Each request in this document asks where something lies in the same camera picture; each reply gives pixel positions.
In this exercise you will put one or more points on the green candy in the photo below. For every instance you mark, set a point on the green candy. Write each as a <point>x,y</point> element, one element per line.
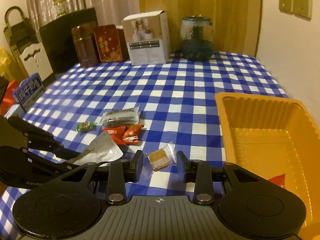
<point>85,126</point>

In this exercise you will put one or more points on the blue milk carton box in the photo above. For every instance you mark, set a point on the blue milk carton box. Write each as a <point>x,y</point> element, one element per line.
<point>27,92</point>

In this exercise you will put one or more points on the dark metal rack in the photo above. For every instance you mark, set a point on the dark metal rack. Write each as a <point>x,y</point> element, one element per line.
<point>17,32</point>

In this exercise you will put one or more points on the silver foil packet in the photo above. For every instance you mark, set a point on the silver foil packet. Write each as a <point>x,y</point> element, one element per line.
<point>100,150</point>

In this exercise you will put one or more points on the small white box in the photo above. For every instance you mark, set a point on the small white box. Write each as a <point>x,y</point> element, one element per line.
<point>13,110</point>

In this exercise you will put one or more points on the glass jar with dark contents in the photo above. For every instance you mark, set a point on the glass jar with dark contents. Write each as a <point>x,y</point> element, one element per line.
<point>197,45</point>

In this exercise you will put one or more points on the white cardboard box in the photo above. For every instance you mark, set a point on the white cardboard box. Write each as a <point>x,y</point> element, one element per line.
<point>147,45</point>

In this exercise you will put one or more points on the orange plastic tray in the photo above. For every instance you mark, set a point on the orange plastic tray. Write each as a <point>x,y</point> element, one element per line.
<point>262,120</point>

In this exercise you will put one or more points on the red bag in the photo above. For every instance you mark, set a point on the red bag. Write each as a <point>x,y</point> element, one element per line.
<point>10,97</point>

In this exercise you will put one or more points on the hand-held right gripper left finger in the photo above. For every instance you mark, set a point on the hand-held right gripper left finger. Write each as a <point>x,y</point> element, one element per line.
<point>138,165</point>

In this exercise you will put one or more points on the clear brown cake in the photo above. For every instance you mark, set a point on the clear brown cake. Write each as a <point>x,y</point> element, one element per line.
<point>158,158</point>

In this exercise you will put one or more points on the blue white checkered tablecloth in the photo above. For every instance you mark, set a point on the blue white checkered tablecloth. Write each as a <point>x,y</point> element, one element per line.
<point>162,92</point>

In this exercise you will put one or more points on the yellow curtain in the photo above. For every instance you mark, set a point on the yellow curtain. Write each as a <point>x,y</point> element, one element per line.
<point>200,0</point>

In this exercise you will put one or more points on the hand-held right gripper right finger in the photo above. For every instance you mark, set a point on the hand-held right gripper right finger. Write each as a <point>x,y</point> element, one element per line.
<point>180,165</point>

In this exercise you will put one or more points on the yellow plastic bag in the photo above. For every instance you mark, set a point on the yellow plastic bag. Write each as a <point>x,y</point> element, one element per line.
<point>4,60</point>

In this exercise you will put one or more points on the black flat board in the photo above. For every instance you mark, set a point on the black flat board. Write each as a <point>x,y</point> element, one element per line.
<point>57,45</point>

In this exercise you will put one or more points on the dark snack bar packet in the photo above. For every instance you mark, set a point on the dark snack bar packet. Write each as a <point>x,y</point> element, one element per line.
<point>121,117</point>

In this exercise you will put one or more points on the red tin box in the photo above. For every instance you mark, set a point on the red tin box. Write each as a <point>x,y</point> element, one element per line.
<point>107,45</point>

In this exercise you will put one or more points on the small jar with lid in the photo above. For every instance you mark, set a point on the small jar with lid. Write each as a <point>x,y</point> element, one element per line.
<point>60,8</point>

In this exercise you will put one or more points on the beige wall switch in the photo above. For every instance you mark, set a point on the beige wall switch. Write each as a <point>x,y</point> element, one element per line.
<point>286,0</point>
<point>302,3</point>

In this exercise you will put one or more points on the brown cylindrical canister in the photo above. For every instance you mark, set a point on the brown cylindrical canister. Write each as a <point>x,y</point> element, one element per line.
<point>83,47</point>

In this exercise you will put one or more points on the white wooden chair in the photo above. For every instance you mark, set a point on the white wooden chair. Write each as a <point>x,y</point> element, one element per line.
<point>32,57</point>

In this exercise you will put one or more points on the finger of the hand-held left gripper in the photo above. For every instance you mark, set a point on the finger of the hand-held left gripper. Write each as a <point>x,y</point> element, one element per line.
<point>52,165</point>
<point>32,131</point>

